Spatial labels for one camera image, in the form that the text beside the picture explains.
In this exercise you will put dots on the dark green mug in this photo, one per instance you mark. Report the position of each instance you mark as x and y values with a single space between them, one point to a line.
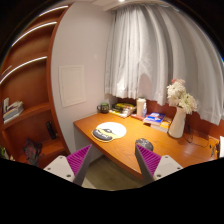
103 108

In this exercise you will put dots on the orange wooden bookshelf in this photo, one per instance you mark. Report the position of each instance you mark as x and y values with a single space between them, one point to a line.
25 75

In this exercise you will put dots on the white sheer curtain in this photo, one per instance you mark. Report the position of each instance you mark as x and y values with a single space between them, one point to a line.
150 45

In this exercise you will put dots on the white plastic container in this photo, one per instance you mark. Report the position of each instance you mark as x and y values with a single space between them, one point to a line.
141 107

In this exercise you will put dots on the dark figurine on shelf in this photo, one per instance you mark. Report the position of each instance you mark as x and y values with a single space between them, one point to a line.
32 152

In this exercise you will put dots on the yellow book under blue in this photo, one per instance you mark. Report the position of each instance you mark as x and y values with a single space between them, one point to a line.
164 126

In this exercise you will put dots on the white wall panel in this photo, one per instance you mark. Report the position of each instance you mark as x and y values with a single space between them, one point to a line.
72 85

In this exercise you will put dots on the blue cover book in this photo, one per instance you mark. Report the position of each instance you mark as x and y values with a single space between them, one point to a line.
154 118

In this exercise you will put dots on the stack of books by window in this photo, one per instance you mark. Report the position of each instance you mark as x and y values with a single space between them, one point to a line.
122 109

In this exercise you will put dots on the grey computer mouse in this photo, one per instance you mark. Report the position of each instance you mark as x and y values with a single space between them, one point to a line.
144 143

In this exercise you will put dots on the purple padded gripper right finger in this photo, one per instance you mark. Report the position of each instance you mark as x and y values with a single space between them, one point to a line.
153 166

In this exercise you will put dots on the white ceramic vase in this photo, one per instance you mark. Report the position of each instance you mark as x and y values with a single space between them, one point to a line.
177 126

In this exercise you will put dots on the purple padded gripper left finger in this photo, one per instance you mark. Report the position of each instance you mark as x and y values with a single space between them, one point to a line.
73 167

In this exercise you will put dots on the black remote on shelf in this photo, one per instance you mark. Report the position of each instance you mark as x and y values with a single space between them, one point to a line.
50 130

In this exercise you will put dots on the stack of books on shelf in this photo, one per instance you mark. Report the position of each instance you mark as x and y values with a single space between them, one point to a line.
13 111

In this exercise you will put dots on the round white mouse pad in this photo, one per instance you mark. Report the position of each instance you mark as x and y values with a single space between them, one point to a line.
109 131

